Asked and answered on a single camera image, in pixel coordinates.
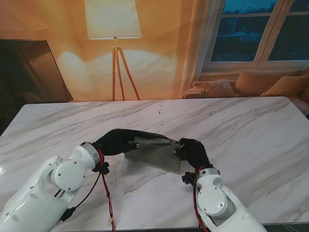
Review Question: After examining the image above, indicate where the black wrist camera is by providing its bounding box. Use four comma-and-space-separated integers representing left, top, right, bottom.
93, 161, 111, 175
181, 172, 197, 186

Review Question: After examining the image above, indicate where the tripod floor lamp white shade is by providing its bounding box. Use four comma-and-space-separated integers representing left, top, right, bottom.
84, 0, 142, 101

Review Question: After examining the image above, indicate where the orange knit cushion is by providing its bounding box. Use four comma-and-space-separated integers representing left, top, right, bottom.
260, 73, 309, 98

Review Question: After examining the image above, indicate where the beige knit cushion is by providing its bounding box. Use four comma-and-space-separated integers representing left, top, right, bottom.
192, 79, 239, 98

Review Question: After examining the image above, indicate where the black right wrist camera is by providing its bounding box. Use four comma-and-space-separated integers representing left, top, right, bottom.
181, 172, 197, 186

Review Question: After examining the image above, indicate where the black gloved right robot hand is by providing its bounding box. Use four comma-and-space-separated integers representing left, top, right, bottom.
173, 137, 213, 173

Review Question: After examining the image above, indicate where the plain orange cushion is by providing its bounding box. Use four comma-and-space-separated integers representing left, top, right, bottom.
235, 71, 302, 97

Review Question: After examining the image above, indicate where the white framed night window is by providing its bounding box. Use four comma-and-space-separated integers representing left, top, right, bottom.
209, 0, 309, 71

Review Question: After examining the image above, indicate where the red black left arm cable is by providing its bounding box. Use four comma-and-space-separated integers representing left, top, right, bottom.
57, 149, 116, 232

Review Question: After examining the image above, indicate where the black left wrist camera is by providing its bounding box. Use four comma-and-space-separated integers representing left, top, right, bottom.
93, 161, 111, 175

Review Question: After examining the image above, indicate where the red black arm cable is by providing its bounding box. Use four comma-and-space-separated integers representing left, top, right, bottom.
192, 169, 210, 232
57, 149, 116, 232

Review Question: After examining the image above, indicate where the red black right arm cable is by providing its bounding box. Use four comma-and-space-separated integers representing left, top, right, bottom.
192, 169, 210, 232

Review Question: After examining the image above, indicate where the grey fabric storage pouch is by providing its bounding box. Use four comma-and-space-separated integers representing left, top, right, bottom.
124, 130, 182, 173

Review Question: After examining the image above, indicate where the beige sofa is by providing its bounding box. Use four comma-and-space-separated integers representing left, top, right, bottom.
181, 70, 309, 116

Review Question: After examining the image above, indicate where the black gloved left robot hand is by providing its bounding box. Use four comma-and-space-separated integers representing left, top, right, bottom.
93, 129, 140, 157

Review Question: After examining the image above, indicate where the cream sheer curtain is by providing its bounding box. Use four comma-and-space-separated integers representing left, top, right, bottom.
177, 0, 226, 99

